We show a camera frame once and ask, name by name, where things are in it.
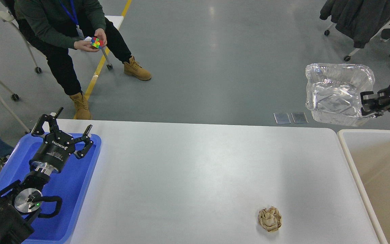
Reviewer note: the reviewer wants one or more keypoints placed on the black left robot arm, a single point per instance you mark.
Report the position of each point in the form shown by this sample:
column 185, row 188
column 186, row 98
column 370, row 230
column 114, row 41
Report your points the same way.
column 23, row 201

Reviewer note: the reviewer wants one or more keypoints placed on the right metal floor plate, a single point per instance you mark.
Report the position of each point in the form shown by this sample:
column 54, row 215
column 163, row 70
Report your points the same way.
column 299, row 118

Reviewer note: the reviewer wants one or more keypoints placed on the beige plastic bin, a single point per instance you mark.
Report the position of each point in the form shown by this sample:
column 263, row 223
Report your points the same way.
column 368, row 154

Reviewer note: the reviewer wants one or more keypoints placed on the left metal floor plate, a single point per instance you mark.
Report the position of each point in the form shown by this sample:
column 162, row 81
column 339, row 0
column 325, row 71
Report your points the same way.
column 282, row 118

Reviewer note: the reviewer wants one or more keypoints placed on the blue plastic tray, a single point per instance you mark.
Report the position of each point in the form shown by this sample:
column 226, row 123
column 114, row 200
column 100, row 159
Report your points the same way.
column 71, row 185

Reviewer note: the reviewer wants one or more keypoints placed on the metal floor plate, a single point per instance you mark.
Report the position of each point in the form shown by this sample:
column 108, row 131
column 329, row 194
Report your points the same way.
column 282, row 118
column 299, row 118

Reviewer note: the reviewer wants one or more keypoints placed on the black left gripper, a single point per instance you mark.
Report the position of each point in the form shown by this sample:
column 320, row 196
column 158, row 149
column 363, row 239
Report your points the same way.
column 54, row 149

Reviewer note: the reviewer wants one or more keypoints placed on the seated person in green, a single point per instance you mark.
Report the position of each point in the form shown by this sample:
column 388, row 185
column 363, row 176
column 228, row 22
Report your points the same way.
column 55, row 26

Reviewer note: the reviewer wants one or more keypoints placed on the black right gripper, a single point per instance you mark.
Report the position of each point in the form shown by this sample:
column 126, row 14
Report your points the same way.
column 375, row 104

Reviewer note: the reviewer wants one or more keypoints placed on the colourful puzzle cube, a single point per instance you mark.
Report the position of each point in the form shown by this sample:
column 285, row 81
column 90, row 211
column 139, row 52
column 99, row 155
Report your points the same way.
column 97, row 43

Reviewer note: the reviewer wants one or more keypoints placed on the aluminium foil tray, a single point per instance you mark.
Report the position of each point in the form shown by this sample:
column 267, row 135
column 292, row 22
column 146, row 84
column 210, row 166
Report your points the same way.
column 333, row 92

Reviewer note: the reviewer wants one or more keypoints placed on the crumpled brown paper ball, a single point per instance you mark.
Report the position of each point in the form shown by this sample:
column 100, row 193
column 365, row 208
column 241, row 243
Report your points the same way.
column 270, row 219

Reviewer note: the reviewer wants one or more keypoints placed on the white chair with dark jacket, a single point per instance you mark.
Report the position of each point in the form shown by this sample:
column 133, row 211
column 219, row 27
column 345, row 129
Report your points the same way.
column 360, row 20

